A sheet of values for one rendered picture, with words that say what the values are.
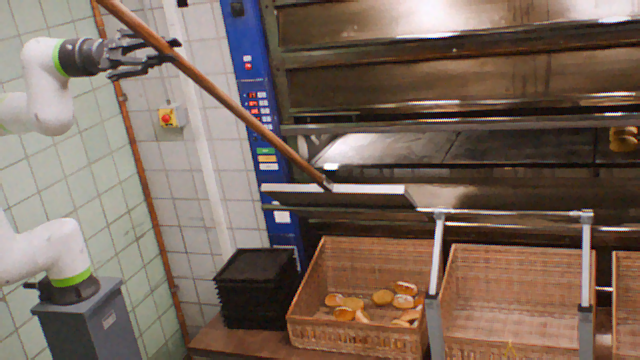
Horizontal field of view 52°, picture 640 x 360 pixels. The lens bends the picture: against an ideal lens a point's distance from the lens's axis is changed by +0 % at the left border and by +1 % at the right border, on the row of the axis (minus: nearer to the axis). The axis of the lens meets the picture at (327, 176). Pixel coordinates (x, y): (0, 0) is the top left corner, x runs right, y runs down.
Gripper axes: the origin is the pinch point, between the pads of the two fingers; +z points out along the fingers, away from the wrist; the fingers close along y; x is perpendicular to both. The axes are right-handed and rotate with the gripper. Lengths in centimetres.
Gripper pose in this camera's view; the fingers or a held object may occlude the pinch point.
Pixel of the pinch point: (164, 50)
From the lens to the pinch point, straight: 152.6
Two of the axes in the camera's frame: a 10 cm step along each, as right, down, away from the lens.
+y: -1.2, 9.5, -2.9
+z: 9.3, 0.0, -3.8
